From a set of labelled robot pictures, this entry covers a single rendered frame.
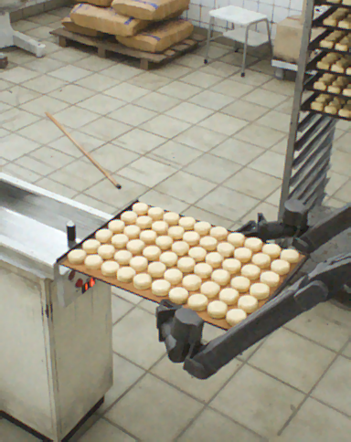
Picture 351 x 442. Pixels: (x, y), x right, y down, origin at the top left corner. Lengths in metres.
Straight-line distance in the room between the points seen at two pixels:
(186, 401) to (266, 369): 0.39
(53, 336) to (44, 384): 0.23
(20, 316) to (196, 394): 0.92
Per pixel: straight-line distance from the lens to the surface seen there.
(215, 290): 1.83
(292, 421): 2.90
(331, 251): 3.55
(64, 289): 2.20
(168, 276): 1.88
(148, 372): 3.02
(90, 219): 2.34
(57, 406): 2.55
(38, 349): 2.38
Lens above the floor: 2.17
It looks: 32 degrees down
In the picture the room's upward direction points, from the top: 2 degrees clockwise
